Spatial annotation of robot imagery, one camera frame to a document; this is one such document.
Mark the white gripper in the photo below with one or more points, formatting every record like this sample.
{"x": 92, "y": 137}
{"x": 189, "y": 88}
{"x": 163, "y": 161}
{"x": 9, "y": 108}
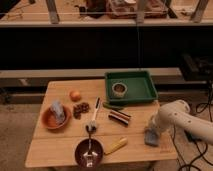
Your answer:
{"x": 155, "y": 125}

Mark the blue sponge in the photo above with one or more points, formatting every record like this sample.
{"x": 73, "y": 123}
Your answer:
{"x": 151, "y": 138}

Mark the dark striped bar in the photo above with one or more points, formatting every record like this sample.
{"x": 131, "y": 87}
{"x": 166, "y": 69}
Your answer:
{"x": 118, "y": 117}

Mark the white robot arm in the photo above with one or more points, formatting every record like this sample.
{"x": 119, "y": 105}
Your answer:
{"x": 176, "y": 113}

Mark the green plastic tray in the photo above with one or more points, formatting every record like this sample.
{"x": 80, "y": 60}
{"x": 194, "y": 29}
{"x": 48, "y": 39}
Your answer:
{"x": 140, "y": 87}

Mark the bunch of dark grapes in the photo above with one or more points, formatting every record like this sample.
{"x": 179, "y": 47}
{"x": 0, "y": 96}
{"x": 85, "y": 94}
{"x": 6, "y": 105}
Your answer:
{"x": 79, "y": 109}

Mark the dark maroon bowl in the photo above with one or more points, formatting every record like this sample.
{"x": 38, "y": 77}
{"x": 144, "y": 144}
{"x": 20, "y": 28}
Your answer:
{"x": 82, "y": 148}

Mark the orange fruit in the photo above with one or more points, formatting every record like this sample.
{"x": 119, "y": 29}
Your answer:
{"x": 75, "y": 96}

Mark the crumpled blue-grey cloth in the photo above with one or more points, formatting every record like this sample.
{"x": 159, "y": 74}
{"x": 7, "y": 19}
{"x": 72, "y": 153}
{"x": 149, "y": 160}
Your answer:
{"x": 58, "y": 112}

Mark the orange clay bowl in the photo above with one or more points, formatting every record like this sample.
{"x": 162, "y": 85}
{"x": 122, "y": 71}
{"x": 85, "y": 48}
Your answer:
{"x": 49, "y": 121}

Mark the cluttered tray on shelf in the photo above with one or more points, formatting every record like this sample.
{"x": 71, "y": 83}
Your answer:
{"x": 129, "y": 8}

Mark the white handled dish brush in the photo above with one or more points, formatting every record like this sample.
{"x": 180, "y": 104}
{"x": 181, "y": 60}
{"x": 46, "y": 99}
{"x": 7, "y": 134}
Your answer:
{"x": 92, "y": 124}

